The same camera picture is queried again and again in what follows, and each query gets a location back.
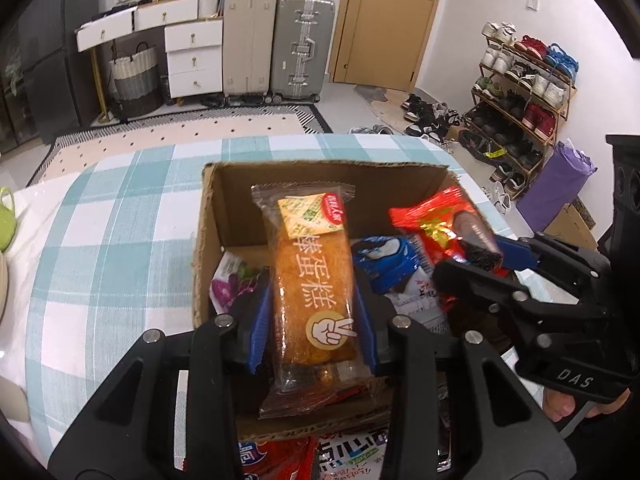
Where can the rows of shoes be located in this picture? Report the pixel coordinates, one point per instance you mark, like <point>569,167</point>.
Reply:
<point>520,85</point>

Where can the purple plastic bag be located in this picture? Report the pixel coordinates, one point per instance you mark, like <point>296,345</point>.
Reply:
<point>555,185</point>

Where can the large white noodle snack packet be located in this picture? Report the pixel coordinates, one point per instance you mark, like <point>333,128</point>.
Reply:
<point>350,455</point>

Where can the brown cardboard box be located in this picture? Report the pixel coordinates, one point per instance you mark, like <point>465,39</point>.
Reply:
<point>310,175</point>

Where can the orange cake packet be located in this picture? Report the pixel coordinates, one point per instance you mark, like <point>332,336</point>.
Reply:
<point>310,280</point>

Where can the shoe rack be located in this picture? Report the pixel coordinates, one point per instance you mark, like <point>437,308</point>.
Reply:
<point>560,110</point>

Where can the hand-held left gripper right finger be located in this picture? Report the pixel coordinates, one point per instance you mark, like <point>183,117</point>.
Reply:
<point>366,332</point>

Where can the grey door mat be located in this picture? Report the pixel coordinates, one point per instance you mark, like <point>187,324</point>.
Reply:
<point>372,94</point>

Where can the white purple-edged snack packet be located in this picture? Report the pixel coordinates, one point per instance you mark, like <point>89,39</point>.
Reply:
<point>417,305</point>

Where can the woven basket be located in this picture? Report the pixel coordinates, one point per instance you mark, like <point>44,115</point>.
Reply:
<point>135,85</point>

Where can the black fridge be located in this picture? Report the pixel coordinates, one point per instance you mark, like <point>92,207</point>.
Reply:
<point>72,80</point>

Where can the dotted floor rug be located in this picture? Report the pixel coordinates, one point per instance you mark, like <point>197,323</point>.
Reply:
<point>175,127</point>

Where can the wooden door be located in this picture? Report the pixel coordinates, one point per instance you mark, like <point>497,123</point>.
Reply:
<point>390,35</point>

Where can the silver suitcase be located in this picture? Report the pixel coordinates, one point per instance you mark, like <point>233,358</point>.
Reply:
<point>300,50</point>

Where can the beige suitcase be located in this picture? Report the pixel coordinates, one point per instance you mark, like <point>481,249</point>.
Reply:
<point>250,45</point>

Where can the red chocolate snack packet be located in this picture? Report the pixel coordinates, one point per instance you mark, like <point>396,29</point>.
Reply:
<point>425,215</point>

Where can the white desk with drawers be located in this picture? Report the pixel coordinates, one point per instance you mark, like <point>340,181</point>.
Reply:
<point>190,40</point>

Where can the flat cardboard piece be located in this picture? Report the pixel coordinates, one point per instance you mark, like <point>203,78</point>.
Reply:
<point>570,222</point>

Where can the purple snack packet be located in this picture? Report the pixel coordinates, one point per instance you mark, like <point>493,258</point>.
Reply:
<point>227,287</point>

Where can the person's right hand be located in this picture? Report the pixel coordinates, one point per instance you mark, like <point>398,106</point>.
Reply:
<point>562,406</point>

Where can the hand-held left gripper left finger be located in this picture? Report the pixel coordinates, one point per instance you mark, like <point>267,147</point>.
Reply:
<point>260,320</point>

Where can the white wall switch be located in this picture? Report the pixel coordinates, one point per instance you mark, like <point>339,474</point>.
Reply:
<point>532,4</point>

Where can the green cup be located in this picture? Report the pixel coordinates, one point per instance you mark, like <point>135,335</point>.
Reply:
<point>6,220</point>

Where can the pile of loose shoes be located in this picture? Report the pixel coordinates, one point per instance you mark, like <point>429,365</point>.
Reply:
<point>430,115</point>

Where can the blue cookie packet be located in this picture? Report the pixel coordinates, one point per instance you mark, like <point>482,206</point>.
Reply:
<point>382,255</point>

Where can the long red snack packet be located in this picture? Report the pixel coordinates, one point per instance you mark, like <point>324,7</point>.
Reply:
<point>285,460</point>

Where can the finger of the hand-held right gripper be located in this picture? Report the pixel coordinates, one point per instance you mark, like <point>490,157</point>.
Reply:
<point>515,252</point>
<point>465,280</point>

